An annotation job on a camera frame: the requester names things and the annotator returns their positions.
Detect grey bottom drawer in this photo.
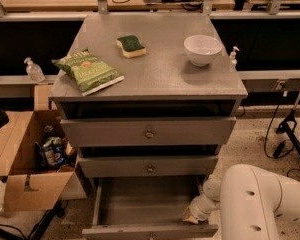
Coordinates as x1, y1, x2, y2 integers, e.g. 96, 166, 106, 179
82, 176, 218, 240

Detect open cardboard box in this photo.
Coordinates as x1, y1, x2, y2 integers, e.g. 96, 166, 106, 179
0, 85, 89, 212

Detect grey top drawer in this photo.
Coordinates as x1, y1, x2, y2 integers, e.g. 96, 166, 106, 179
61, 117, 236, 147

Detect grey drawer cabinet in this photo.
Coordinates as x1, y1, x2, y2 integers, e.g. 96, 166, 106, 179
49, 13, 248, 202

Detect clear sanitizer bottle left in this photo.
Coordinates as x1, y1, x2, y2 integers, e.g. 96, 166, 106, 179
24, 57, 45, 82

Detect white pump bottle right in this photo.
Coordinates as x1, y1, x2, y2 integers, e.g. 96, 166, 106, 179
229, 46, 240, 67

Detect black tripod stand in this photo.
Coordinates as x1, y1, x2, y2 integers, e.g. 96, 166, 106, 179
277, 89, 300, 156

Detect black floor cable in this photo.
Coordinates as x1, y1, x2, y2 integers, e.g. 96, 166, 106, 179
263, 90, 300, 185

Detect white bowl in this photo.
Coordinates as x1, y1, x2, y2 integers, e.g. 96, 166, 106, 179
184, 35, 223, 66

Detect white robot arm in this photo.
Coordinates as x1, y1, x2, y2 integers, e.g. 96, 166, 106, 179
183, 164, 300, 240

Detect grey drawer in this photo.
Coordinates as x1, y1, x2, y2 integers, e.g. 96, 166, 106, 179
61, 117, 236, 147
82, 176, 218, 240
79, 155, 218, 178

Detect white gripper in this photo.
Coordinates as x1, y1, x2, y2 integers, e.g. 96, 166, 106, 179
183, 194, 219, 224

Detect snack packets in box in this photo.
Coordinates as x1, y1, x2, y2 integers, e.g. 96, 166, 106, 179
35, 136, 72, 169

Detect green chip bag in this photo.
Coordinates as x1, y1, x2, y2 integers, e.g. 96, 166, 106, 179
53, 50, 125, 96

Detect grey middle drawer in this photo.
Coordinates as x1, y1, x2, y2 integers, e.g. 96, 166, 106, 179
79, 155, 218, 178

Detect green yellow sponge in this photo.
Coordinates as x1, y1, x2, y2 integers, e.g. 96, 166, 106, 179
117, 35, 146, 58

